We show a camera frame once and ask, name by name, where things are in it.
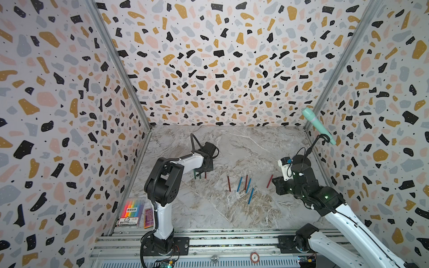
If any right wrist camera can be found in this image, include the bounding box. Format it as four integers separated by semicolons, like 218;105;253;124
278;156;293;181

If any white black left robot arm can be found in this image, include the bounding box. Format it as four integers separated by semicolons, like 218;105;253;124
144;142;220;254

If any rainbow knife set package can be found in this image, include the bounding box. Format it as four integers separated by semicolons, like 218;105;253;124
117;198;146;226

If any black microphone stand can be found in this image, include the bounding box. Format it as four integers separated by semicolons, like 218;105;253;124
292;134;331;163

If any aluminium corner post right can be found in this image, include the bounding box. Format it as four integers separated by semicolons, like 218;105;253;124
313;0;384;119

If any mint green microphone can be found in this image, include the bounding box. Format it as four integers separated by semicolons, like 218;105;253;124
302;108;336;145

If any purple orange small box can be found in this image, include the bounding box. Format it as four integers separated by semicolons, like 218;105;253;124
144;208;154;229

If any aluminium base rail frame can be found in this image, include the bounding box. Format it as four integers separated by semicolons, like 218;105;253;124
88;227;379;268

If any aluminium corner post left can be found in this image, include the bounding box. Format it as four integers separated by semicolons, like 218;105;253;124
84;0;151;132

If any aluminium corner post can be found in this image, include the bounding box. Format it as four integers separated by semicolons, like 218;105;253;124
84;0;151;132
313;0;384;119

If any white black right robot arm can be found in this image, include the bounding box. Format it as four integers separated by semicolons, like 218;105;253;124
272;155;416;268

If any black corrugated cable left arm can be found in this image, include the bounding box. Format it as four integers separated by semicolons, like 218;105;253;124
190;133;205;155

